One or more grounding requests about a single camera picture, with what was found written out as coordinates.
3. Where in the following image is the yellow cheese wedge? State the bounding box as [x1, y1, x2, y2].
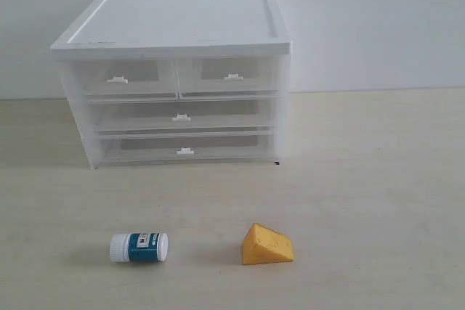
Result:
[242, 223, 295, 265]

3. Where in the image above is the white plastic drawer cabinet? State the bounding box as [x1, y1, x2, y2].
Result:
[50, 0, 291, 168]

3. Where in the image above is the white blue pill bottle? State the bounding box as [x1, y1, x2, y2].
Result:
[109, 232, 169, 263]

